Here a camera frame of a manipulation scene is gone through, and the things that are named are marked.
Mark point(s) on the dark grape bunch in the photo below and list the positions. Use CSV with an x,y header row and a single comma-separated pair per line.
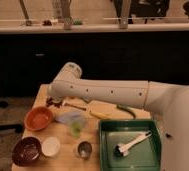
x,y
52,102

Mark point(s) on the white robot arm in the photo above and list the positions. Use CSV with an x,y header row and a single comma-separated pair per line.
x,y
169,100

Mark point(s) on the small metal cup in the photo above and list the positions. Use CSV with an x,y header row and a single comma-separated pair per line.
x,y
84,149

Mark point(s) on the yellow banana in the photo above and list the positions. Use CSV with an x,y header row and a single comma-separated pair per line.
x,y
98,115

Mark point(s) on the green chili pepper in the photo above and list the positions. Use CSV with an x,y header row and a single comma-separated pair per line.
x,y
126,109

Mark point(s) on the orange bowl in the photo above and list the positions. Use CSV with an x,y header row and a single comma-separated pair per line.
x,y
38,118

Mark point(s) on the white dish brush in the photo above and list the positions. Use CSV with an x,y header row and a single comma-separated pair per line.
x,y
122,150

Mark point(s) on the small white bowl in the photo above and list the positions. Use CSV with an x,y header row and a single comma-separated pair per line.
x,y
51,146

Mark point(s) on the green plastic tray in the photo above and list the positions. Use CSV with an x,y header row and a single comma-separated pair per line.
x,y
145,156

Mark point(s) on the dark brown bowl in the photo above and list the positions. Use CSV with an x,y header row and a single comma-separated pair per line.
x,y
26,152

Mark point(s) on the wooden handled fork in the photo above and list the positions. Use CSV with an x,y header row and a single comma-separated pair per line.
x,y
74,106

